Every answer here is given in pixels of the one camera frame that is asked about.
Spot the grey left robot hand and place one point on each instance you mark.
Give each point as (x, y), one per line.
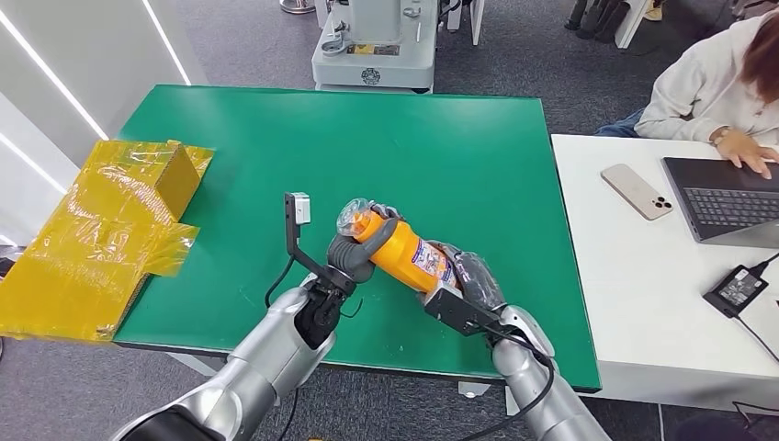
(350, 255)

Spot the orange detergent bottle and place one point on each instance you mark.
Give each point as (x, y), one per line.
(405, 252)

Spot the person's forearm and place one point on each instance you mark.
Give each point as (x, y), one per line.
(675, 118)

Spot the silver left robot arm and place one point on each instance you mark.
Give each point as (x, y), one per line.
(261, 359)

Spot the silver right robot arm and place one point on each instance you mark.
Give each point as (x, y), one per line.
(535, 389)

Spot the white table leg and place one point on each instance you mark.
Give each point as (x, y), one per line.
(475, 389)
(195, 364)

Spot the white machine with column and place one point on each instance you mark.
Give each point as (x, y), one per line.
(372, 55)

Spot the yellow taped cardboard box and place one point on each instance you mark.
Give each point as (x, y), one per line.
(97, 243)

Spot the metal chair base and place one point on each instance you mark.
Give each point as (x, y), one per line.
(297, 6)

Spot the beige smartphone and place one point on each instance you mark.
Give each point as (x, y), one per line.
(636, 191)

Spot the white desk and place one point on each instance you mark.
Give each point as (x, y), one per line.
(657, 292)

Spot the white furniture leg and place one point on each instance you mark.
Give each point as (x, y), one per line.
(628, 24)

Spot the dark grey laptop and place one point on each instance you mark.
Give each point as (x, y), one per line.
(724, 204)

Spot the black power adapter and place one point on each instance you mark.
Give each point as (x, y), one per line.
(736, 290)

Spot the person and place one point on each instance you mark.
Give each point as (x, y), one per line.
(700, 85)

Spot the person's hand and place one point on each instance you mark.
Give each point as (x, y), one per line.
(745, 152)

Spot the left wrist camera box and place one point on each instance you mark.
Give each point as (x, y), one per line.
(300, 208)

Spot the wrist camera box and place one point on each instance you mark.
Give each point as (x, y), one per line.
(300, 208)
(459, 311)

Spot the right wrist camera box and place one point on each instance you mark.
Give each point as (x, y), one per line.
(459, 311)

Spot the white wall light strip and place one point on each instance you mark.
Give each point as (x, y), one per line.
(166, 42)
(55, 76)
(30, 161)

